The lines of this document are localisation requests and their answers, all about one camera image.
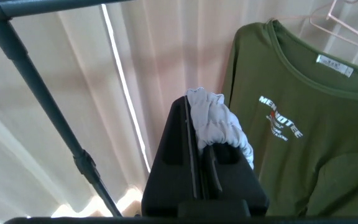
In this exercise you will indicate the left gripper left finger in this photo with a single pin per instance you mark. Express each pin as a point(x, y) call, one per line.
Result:
point(169, 186)

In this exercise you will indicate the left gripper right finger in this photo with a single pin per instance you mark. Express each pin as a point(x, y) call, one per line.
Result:
point(238, 186)

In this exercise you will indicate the pale grey garment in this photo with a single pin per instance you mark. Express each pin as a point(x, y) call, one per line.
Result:
point(216, 124)

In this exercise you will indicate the green shirt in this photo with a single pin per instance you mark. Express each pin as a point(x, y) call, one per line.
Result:
point(322, 171)

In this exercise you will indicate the pink clothes hanger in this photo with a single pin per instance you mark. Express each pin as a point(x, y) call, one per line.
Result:
point(353, 31)

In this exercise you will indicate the black clothes rack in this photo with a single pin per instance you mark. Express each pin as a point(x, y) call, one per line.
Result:
point(26, 71)

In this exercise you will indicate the beige curtain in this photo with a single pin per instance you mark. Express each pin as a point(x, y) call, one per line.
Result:
point(172, 46)

